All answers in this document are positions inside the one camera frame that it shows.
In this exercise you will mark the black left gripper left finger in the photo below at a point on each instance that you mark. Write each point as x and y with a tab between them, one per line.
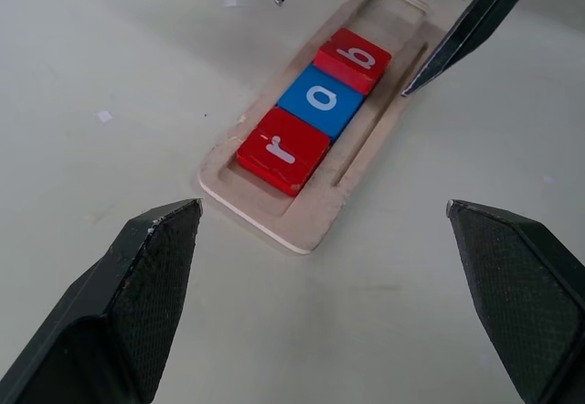
114	312

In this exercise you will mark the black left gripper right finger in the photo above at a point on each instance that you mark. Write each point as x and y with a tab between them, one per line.
525	294

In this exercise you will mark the red letter block b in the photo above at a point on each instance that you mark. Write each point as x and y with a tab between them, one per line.
354	59

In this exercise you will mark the blue letter block o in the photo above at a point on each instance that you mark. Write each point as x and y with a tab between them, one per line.
320	100

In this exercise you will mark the red letter block r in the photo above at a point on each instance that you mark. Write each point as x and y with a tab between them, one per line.
283	148

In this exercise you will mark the light wooden letter tray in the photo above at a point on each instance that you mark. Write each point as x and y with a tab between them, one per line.
320	221

